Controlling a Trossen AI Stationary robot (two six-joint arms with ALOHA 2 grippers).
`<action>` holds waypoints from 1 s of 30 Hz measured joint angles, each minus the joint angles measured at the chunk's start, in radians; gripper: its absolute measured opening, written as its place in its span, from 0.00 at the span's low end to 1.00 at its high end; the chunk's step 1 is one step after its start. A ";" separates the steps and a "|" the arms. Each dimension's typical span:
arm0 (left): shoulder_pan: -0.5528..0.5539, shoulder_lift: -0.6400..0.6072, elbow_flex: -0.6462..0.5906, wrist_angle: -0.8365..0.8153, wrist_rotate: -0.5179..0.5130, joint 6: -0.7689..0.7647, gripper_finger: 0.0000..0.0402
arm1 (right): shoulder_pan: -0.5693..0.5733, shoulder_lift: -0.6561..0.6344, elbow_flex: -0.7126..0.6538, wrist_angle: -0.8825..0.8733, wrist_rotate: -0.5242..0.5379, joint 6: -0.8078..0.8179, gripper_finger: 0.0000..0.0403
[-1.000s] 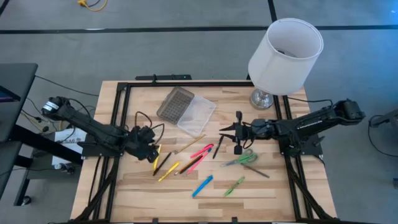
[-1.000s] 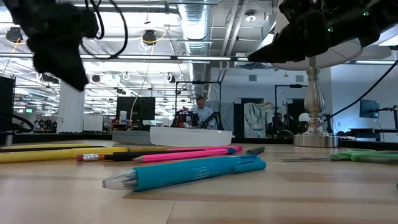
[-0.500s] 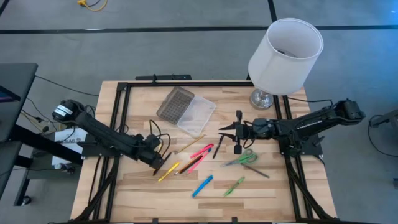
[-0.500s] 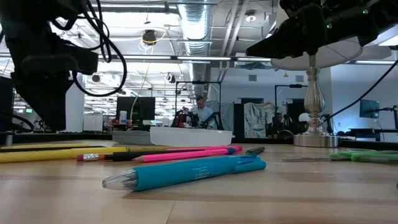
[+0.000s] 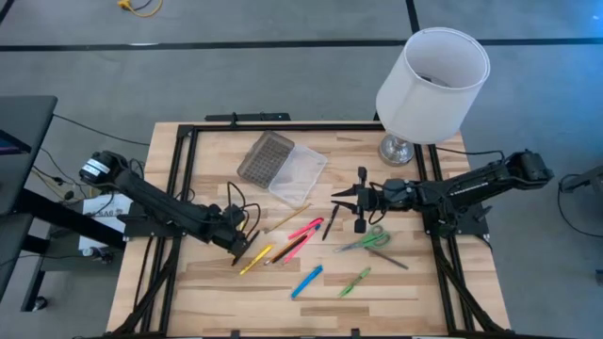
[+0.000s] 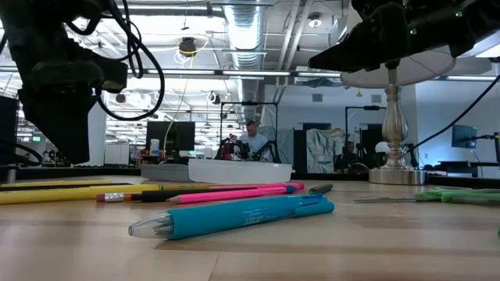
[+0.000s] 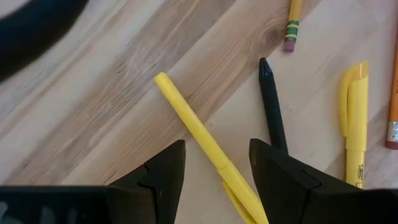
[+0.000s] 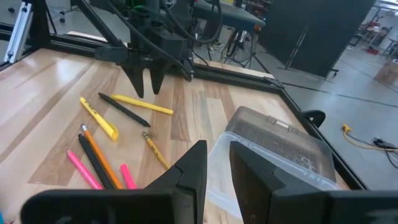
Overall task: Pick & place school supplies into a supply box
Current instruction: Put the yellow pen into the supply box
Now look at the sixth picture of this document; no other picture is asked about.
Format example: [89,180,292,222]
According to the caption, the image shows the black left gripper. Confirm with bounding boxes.
[18,58,103,165]

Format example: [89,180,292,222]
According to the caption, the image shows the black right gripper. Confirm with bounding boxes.
[307,2,458,73]

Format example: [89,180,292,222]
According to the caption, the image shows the thin yellow pen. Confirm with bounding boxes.
[0,180,115,188]

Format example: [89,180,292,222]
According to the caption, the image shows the thick yellow highlighter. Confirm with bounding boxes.
[0,183,162,206]

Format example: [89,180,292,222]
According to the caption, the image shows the orange pencil with pink eraser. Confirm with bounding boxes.
[95,183,214,204]

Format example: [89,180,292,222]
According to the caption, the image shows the grey translucent box lid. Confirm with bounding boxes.
[139,162,192,183]

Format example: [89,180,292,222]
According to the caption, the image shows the black pen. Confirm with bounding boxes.
[130,186,259,204]

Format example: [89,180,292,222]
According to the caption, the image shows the dark grey marker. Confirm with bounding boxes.
[307,183,334,195]

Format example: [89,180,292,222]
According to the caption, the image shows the pink pen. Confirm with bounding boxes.
[209,182,306,192]

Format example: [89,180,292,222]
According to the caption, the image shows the green-handled scissors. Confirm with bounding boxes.
[353,186,500,206]

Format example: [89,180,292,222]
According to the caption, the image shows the white shallow tray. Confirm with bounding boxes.
[187,158,293,185]

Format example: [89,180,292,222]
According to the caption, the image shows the pink pencil with blue end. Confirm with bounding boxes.
[166,184,298,206]

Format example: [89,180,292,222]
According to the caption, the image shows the teal multicolour ballpoint pen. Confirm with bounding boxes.
[127,193,336,241]

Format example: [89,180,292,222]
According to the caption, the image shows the white column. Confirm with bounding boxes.
[87,101,108,168]

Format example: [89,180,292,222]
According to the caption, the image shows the black screen edge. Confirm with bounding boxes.
[0,95,20,167]

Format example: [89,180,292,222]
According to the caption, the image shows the black light stand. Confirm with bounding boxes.
[344,105,388,157]

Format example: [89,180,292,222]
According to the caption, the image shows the white cabinet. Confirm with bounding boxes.
[103,143,131,166]

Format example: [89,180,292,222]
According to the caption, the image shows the white-shade silver table lamp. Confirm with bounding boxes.
[338,46,458,186]

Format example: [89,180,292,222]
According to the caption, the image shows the black computer monitor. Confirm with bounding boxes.
[145,120,196,164]

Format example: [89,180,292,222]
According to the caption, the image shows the person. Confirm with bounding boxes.
[334,140,359,173]
[233,119,274,163]

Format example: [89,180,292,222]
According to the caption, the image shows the patterned hanging cloth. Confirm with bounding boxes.
[305,127,347,174]

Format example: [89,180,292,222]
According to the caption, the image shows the long ceiling light bar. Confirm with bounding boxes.
[127,69,341,79]

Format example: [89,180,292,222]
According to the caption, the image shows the blue-lit monitor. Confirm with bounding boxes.
[451,124,478,150]

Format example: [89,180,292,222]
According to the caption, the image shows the black ceiling-mounted device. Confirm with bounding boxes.
[178,36,198,58]

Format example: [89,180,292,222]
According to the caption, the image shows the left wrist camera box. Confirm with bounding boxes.
[99,64,129,94]

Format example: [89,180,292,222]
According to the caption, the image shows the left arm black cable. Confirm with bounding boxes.
[64,0,166,122]

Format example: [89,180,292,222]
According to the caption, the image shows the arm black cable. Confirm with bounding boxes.
[404,73,500,154]
[64,0,166,122]

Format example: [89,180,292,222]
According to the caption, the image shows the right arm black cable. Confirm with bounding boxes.
[404,73,500,154]

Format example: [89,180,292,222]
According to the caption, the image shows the silver ventilation duct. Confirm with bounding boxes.
[223,0,267,122]

